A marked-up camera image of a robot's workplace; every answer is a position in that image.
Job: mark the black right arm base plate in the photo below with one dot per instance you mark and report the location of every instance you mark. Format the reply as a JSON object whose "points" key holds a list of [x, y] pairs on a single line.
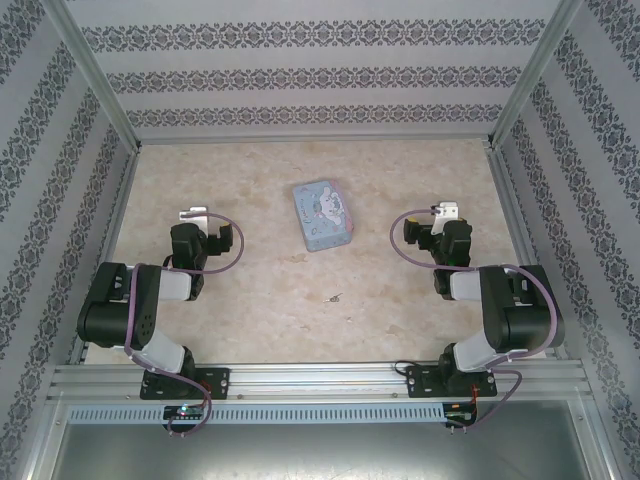
{"points": [[420, 382]]}

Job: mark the controller circuit board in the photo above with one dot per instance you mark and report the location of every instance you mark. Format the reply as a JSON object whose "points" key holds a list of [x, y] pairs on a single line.
{"points": [[460, 418], [184, 412]]}

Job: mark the left controller circuit board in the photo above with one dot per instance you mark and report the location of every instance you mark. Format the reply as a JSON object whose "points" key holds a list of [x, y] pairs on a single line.
{"points": [[184, 412]]}

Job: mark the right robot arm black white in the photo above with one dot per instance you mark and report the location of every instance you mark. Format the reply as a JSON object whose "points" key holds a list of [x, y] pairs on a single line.
{"points": [[520, 320]]}

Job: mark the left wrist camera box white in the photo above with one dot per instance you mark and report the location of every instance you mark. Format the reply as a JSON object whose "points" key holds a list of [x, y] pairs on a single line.
{"points": [[194, 213]]}

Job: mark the aluminium frame post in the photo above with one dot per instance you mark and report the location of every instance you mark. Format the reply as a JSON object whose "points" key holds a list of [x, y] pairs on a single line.
{"points": [[96, 80], [531, 75]]}

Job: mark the aluminium mounting rail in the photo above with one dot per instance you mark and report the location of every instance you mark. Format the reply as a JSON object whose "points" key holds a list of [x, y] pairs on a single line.
{"points": [[320, 382]]}

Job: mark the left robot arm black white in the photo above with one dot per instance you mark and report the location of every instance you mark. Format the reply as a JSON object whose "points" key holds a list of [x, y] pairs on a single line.
{"points": [[150, 320]]}

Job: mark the small metal key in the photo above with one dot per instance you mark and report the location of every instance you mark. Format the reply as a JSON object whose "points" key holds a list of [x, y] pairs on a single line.
{"points": [[332, 298]]}

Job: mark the right controller circuit board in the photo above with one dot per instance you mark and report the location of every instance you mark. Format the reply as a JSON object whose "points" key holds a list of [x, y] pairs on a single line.
{"points": [[460, 418]]}

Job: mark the grey metal sheet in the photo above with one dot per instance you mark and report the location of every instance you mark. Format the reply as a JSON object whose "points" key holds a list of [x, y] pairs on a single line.
{"points": [[320, 455]]}

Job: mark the blue pink cartoon tin box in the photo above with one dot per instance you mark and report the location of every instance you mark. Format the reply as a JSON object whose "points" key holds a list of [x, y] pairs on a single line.
{"points": [[322, 212]]}

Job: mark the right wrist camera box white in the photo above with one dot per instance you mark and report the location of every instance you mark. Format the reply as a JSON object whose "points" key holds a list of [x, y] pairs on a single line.
{"points": [[446, 211]]}

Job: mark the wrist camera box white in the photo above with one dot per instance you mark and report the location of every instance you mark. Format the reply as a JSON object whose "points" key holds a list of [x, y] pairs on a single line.
{"points": [[446, 211], [194, 213]]}

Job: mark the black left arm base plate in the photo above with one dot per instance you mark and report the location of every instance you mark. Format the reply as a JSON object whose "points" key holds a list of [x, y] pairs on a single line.
{"points": [[220, 382]]}

